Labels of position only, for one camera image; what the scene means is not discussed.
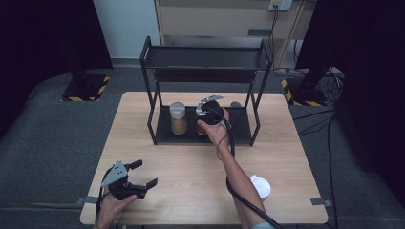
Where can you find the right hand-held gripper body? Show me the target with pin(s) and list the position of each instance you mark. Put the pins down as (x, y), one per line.
(211, 116)

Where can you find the small grey round disc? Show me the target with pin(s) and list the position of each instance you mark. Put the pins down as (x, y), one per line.
(236, 104)

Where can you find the white-lidded jar of pale spice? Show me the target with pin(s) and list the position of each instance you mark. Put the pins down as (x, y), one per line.
(263, 187)

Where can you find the wooden cabinet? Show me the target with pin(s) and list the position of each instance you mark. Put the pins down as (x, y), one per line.
(216, 19)

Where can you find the black curtain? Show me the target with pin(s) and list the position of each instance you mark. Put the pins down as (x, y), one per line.
(366, 63)
(47, 38)

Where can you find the person's left hand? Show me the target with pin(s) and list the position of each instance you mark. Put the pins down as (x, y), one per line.
(113, 210)

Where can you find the light blue sleeve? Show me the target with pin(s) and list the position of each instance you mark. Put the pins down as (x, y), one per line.
(262, 226)

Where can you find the white-lidded jar of red-brown spice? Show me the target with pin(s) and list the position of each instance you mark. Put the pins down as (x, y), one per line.
(201, 129)

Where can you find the black metal shelf rack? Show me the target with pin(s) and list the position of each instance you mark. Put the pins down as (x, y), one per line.
(242, 127)

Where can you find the person's right hand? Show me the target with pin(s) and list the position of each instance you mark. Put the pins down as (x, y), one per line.
(218, 135)

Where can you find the white wall socket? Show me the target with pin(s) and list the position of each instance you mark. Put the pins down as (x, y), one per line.
(280, 4)

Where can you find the grey-lidded jar of tan spice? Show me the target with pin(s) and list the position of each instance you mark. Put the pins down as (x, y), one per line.
(178, 122)

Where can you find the grey tape strip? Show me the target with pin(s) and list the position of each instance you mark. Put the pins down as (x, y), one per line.
(89, 200)
(320, 202)

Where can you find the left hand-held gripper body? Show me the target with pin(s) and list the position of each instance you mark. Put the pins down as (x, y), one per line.
(116, 173)

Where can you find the black stand with striped base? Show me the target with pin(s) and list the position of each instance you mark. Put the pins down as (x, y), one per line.
(305, 95)
(86, 89)

